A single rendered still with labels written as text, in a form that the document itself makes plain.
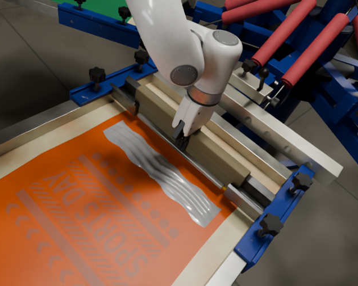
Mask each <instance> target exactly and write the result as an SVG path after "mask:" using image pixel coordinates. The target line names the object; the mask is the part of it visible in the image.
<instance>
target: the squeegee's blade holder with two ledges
mask: <svg viewBox="0 0 358 286"><path fill-rule="evenodd" d="M137 117H138V118H139V119H140V120H141V121H142V122H144V123H145V124H146V125H147V126H149V127H150V128H151V129H152V130H153V131H154V132H155V133H157V134H158V135H159V136H160V137H161V138H162V139H163V140H164V141H166V142H167V143H168V144H169V145H170V146H171V147H172V148H173V149H175V150H176V151H177V152H178V153H180V154H181V155H182V156H183V157H184V158H185V159H186V160H187V161H189V162H190V163H191V164H192V165H193V166H194V167H195V168H196V169H198V170H199V171H200V172H201V173H202V174H203V175H204V176H206V177H207V178H208V179H209V180H210V181H212V182H213V183H214V184H215V185H216V186H217V187H218V188H220V189H222V188H223V186H224V183H223V182H221V181H220V180H219V179H218V178H217V177H216V176H215V175H213V174H212V173H211V172H210V171H209V170H208V169H207V168H205V167H204V166H203V165H202V164H200V163H199V162H198V161H197V160H196V159H195V158H194V157H192V156H191V155H190V154H189V153H188V152H187V151H186V150H184V151H182V150H181V149H180V148H178V147H177V145H175V141H174V140H173V139H171V138H170V137H169V136H168V135H167V134H166V133H165V132H163V131H162V130H161V129H160V128H159V127H158V126H156V125H155V124H154V123H153V122H151V121H150V119H149V118H147V117H146V116H145V115H143V114H142V113H141V112H140V113H138V115H137Z"/></svg>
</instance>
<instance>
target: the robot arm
mask: <svg viewBox="0 0 358 286"><path fill-rule="evenodd" d="M126 4H127V6H128V8H129V10H130V13H131V15H132V17H133V20H134V22H135V24H136V27H137V29H138V32H139V35H140V37H141V39H142V41H143V43H144V46H145V48H146V50H147V52H148V53H149V55H150V57H151V59H152V61H153V62H154V64H155V65H156V67H157V69H158V71H159V72H160V74H161V75H162V77H163V78H164V79H165V80H166V81H167V82H169V83H170V84H172V85H174V86H177V87H188V88H187V93H186V94H185V96H184V97H183V99H182V101H181V103H180V105H179V107H178V110H177V112H176V114H175V117H174V119H173V123H172V127H173V128H175V127H176V126H178V127H177V129H176V130H175V132H174V133H173V135H172V137H173V138H174V139H175V145H177V147H178V148H180V149H181V150H182V151H184V150H185V149H186V146H187V144H188V141H189V140H188V138H189V136H190V135H191V134H192V133H194V132H195V131H196V130H198V129H199V130H201V128H202V126H203V125H205V124H206V123H207V122H208V121H209V120H210V119H211V117H212V115H213V113H214V110H215V108H216V106H217V104H218V103H219V102H220V99H221V97H222V95H223V93H224V91H225V89H226V86H227V84H228V82H229V80H230V78H231V76H232V73H233V71H234V69H235V66H236V64H237V63H238V61H239V58H240V56H241V53H242V50H243V46H242V42H241V41H240V40H239V38H238V37H236V36H235V35H234V34H232V33H230V32H227V31H224V30H211V29H209V28H206V27H204V26H201V25H199V24H197V23H194V22H192V21H189V20H186V16H185V13H184V9H183V7H182V3H181V0H126ZM182 131H183V132H184V134H182Z"/></svg>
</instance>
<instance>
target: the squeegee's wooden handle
mask: <svg viewBox="0 0 358 286"><path fill-rule="evenodd" d="M134 101H135V102H136V103H137V104H138V108H137V112H138V113H140V112H141V113H142V114H143V115H145V116H146V117H147V118H149V119H150V121H151V122H153V123H154V124H155V125H156V126H158V127H159V128H160V129H161V130H162V131H163V132H165V133H166V134H167V135H168V136H169V137H170V138H171V139H173V140H174V141H175V139H174V138H173V137H172V135H173V133H174V132H175V130H176V129H177V127H178V126H176V127H175V128H173V127H172V123H173V119H174V117H175V114H176V112H177V111H176V110H175V109H174V108H172V107H171V106H170V105H169V104H168V103H166V102H165V101H164V100H162V99H161V98H160V97H159V96H158V95H156V94H155V93H154V92H153V91H152V90H150V89H149V88H148V87H147V86H146V85H142V86H140V87H138V88H137V89H136V94H135V100H134ZM188 140H189V141H188V144H187V146H186V149H185V150H186V151H187V152H188V153H189V154H190V155H191V156H192V157H194V158H195V159H196V160H197V161H198V162H199V163H200V164H202V165H203V166H204V167H205V168H207V169H208V170H209V171H210V172H211V173H212V174H213V175H215V176H216V177H217V178H218V179H219V180H220V181H221V182H223V183H224V187H225V188H227V187H228V185H229V184H230V183H231V184H232V185H233V186H234V187H236V188H237V189H239V188H240V186H241V185H242V184H243V183H244V181H245V180H246V179H247V178H248V176H249V175H250V173H251V171H249V170H248V169H247V168H246V167H245V166H243V165H242V164H241V163H240V162H239V161H237V160H236V159H235V158H234V157H233V156H231V155H230V154H229V153H227V152H226V151H225V150H224V149H223V148H221V147H220V146H219V145H218V144H217V143H215V142H214V141H213V140H212V139H211V138H209V137H208V136H207V135H205V134H204V133H203V132H202V131H200V130H199V129H198V130H196V131H195V132H194V133H192V134H191V135H190V136H189V138H188Z"/></svg>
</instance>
